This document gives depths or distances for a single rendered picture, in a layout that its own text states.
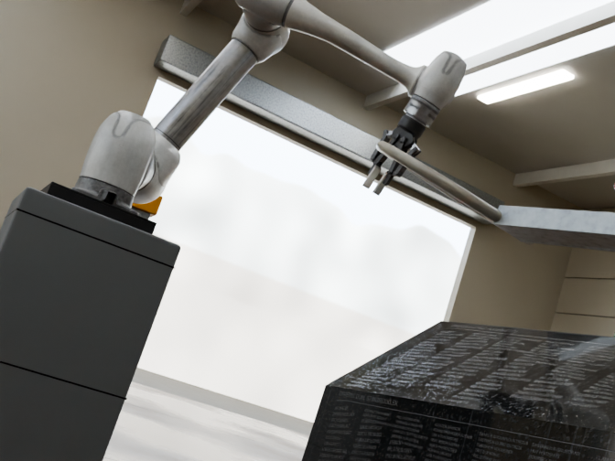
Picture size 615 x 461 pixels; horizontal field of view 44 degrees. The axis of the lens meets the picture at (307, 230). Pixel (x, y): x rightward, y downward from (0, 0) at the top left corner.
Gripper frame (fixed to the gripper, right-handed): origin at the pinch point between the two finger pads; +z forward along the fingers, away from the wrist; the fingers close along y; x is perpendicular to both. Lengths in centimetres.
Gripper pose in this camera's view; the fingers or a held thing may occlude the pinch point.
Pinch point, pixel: (376, 180)
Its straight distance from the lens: 220.8
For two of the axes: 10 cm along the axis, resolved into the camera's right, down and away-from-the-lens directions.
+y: 6.3, 4.9, -6.1
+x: 5.7, 2.4, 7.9
